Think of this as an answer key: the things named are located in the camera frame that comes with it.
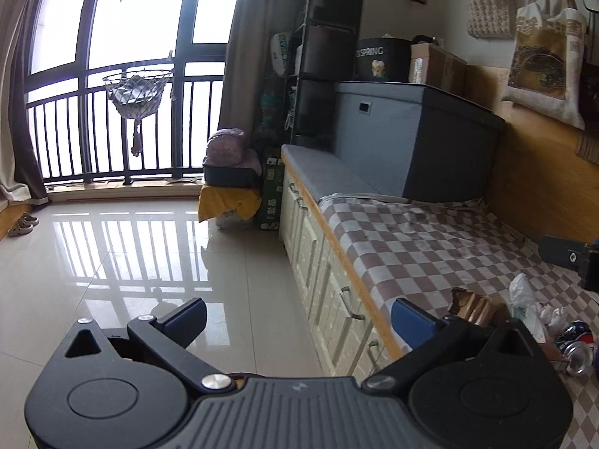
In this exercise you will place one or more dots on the beige and brown curtain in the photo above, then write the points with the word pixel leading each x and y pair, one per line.
pixel 18 103

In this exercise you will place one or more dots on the grey bench cushion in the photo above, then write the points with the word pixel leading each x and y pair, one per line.
pixel 323 170

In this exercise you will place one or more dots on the white printed bag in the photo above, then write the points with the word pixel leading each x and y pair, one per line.
pixel 234 222

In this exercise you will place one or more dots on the white plastic bag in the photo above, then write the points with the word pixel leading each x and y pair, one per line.
pixel 524 299

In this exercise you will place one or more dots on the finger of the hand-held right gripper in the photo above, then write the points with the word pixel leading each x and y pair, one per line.
pixel 564 253

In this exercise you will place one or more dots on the grey fabric storage box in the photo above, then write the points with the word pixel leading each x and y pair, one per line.
pixel 412 140

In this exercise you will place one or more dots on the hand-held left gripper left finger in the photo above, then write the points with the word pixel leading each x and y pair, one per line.
pixel 187 320

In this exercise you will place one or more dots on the white shopping bag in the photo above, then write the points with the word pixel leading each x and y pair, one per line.
pixel 281 54

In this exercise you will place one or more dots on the printed canvas tote bag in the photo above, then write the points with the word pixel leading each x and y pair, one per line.
pixel 545 61

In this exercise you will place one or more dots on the black window railing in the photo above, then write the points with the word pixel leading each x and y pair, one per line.
pixel 93 168

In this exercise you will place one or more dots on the cardboard box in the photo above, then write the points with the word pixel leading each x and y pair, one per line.
pixel 437 70

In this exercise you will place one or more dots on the grey-brown curtain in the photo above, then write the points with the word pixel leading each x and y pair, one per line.
pixel 245 56

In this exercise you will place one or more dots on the crushed blue soda can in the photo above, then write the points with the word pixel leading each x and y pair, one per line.
pixel 578 348

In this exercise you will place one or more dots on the black round box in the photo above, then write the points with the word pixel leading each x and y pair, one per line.
pixel 381 58

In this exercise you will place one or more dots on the black drawer tower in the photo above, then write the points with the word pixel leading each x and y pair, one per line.
pixel 325 46

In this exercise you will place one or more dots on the torn brown paper bag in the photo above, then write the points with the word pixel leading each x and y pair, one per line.
pixel 475 308

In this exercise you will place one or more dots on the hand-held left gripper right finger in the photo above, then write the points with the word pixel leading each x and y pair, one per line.
pixel 414 322

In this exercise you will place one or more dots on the plastic-wrapped bottle pack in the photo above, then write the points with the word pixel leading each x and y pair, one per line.
pixel 274 107

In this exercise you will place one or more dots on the woven cream tote bag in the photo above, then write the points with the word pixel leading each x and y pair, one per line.
pixel 491 7

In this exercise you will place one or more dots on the hanging net basket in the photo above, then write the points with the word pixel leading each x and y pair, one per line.
pixel 135 98

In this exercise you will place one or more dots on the white cabinet with drawers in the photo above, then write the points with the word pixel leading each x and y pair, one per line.
pixel 313 252

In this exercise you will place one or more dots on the beige slipper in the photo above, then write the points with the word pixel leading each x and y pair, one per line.
pixel 29 219
pixel 19 229

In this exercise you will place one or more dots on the brown checkered blanket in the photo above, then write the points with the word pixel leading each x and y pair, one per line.
pixel 421 248

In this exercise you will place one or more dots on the wooden headboard panel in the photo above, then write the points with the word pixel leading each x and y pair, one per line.
pixel 529 168

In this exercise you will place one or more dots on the dark plastic bin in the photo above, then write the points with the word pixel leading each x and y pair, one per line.
pixel 229 177

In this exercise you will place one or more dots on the crumpled white tissue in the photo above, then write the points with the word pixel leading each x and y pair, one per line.
pixel 554 315

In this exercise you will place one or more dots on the green carton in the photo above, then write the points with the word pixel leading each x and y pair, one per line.
pixel 272 196

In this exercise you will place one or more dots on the yellow cloth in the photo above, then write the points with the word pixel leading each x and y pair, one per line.
pixel 229 201

